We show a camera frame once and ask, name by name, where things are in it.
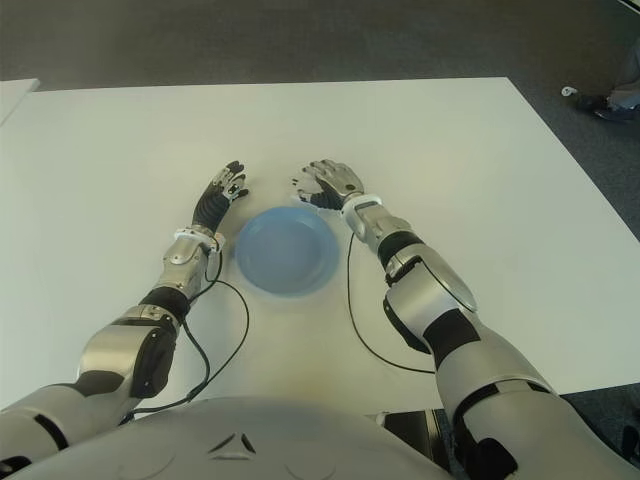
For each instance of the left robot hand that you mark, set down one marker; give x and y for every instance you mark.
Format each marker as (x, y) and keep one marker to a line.
(212, 205)

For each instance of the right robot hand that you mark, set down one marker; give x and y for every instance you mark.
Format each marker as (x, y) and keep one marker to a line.
(340, 180)

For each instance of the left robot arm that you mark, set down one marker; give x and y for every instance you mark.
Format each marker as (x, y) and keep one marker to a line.
(120, 350)

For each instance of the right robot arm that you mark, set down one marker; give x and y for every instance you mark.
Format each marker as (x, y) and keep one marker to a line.
(435, 300)

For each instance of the blue plastic plate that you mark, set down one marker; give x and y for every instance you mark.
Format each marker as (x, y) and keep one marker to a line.
(285, 255)

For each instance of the grey robot torso shell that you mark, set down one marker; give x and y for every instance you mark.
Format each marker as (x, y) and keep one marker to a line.
(250, 425)

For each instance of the adjacent white table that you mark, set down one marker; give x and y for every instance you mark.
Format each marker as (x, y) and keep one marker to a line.
(12, 97)

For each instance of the small white object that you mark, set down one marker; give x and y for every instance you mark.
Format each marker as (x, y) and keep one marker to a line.
(567, 92)

